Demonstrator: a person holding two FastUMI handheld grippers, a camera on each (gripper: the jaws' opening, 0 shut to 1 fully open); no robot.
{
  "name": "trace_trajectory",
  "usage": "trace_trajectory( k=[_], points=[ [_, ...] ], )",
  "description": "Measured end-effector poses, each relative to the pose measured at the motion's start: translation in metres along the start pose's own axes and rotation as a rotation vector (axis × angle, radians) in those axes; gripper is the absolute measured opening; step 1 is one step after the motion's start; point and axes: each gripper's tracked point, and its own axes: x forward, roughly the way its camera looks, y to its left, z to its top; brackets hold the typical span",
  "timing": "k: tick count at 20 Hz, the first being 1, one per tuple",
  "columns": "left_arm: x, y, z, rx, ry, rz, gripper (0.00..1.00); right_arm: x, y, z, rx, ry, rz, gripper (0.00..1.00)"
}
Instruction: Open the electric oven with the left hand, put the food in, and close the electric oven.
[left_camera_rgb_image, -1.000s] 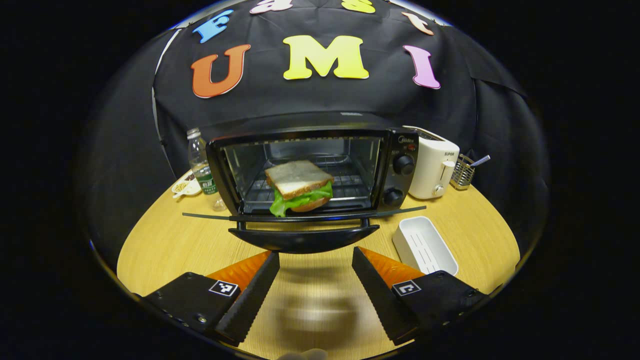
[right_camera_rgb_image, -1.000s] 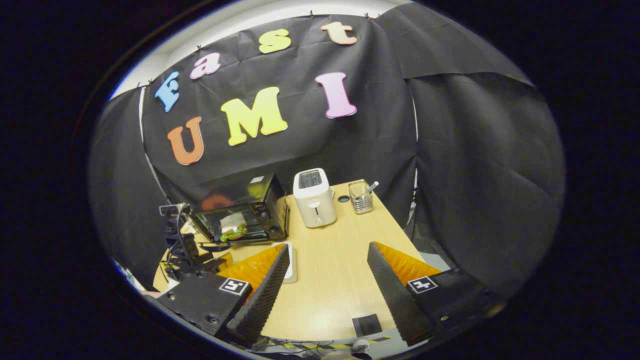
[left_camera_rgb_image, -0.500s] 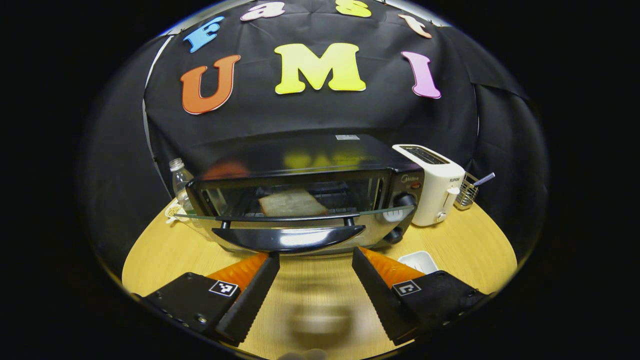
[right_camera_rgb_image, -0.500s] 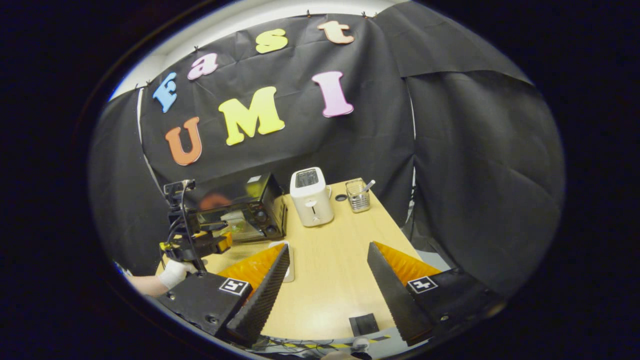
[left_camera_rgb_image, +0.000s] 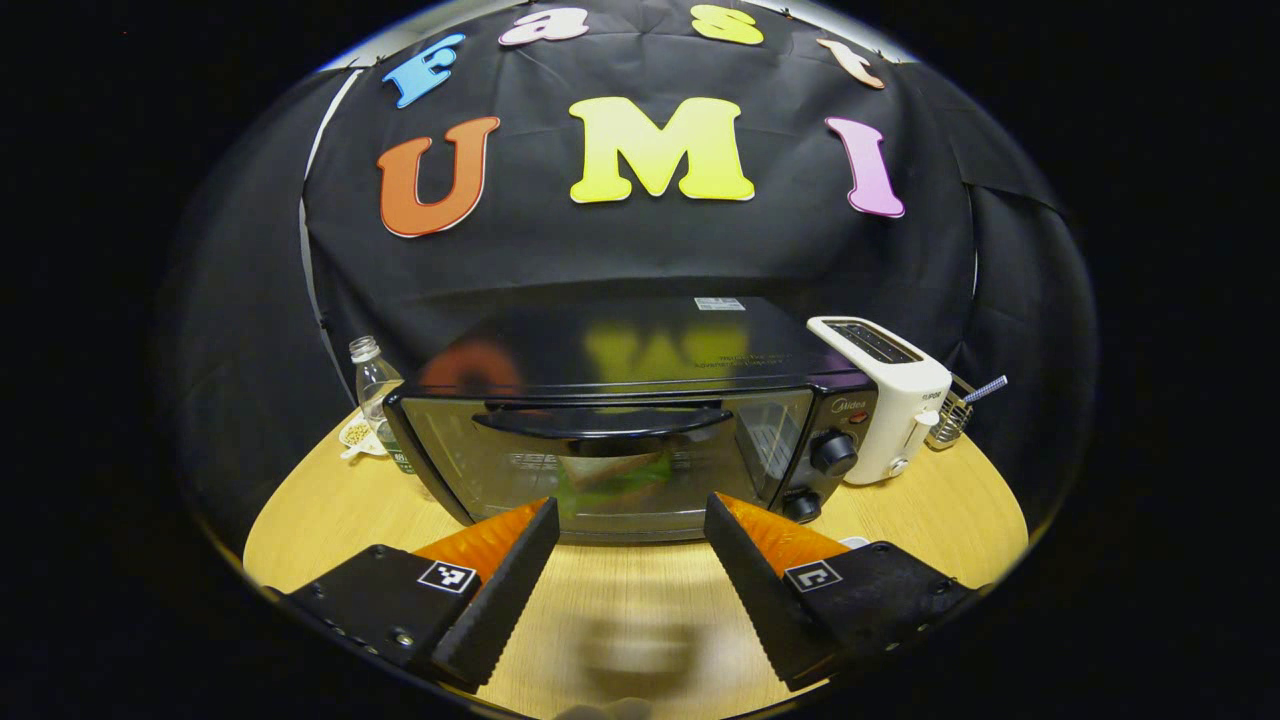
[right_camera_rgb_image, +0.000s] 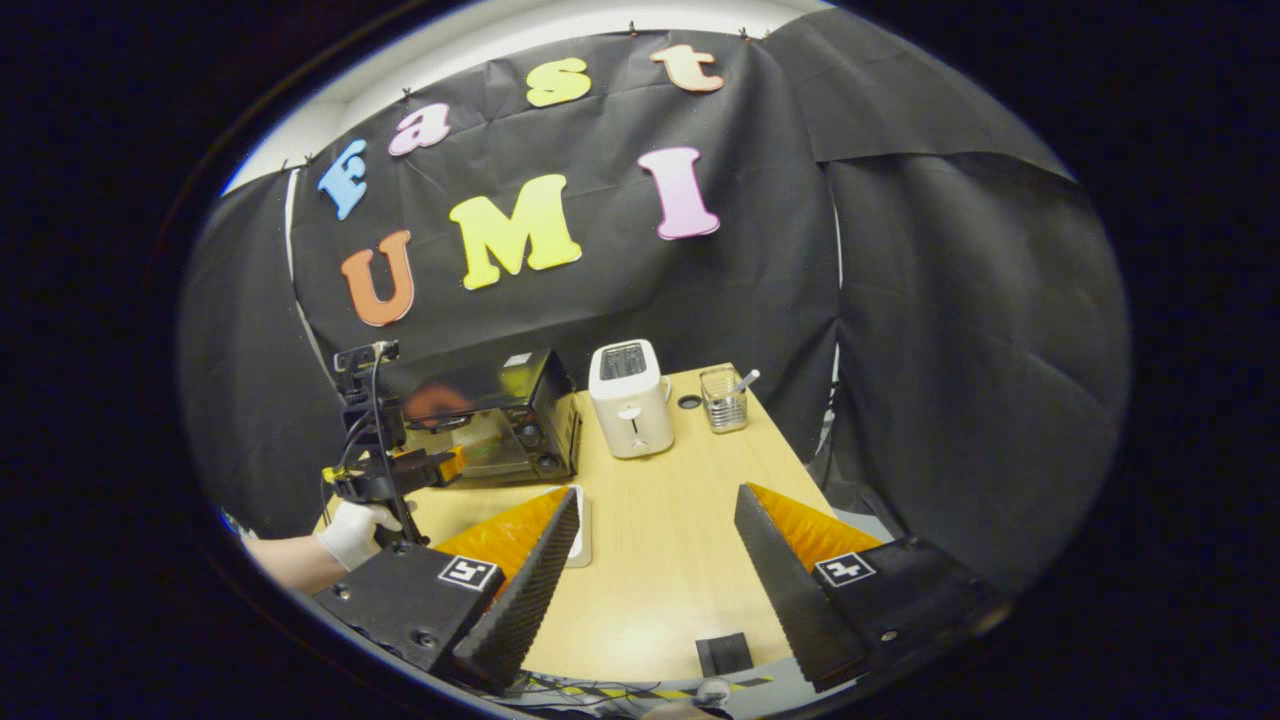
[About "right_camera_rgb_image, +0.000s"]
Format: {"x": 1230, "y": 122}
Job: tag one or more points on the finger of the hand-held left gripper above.
{"x": 455, "y": 465}

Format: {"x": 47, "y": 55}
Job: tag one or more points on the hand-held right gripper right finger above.
{"x": 800, "y": 610}

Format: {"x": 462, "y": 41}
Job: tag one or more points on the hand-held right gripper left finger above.
{"x": 520, "y": 610}

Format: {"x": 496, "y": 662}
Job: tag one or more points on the black electric oven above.
{"x": 510, "y": 400}

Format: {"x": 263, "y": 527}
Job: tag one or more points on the black square pad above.
{"x": 724, "y": 654}

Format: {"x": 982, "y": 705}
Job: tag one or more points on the white rectangular tray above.
{"x": 580, "y": 525}

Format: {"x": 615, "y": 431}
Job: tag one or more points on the yellow and black striped tape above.
{"x": 650, "y": 691}

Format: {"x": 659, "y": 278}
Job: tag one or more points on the white toaster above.
{"x": 630, "y": 410}

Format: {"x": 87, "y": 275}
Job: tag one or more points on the black backdrop cloth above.
{"x": 900, "y": 300}

